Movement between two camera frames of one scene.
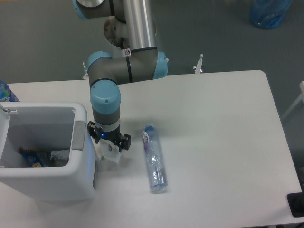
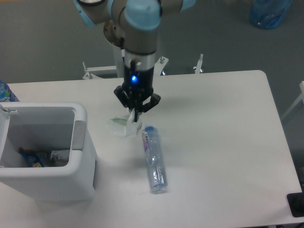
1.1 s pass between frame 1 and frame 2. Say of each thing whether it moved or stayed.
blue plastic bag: stayed
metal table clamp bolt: stayed
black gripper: moved
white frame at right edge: stayed
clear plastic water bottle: stayed
